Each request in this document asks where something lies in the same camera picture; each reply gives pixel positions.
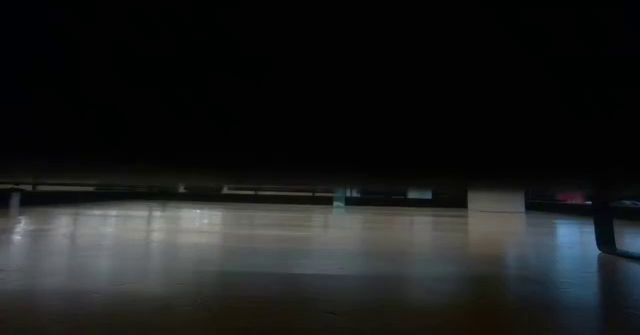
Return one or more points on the small teal medicine bottle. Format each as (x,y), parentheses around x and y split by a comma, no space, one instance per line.
(340,198)

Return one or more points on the pale background panel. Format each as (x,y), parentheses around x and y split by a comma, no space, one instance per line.
(419,193)

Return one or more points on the small white background object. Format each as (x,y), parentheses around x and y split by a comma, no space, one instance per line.
(181,188)

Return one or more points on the pale blue background object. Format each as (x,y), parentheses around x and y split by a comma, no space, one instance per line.
(353,193)

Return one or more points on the white plant pot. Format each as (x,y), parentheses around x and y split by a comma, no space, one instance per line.
(495,200)

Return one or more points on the black metal shelf leg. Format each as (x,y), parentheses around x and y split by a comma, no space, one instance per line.
(606,230)

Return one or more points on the red background object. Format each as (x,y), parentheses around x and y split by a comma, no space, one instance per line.
(570,197)

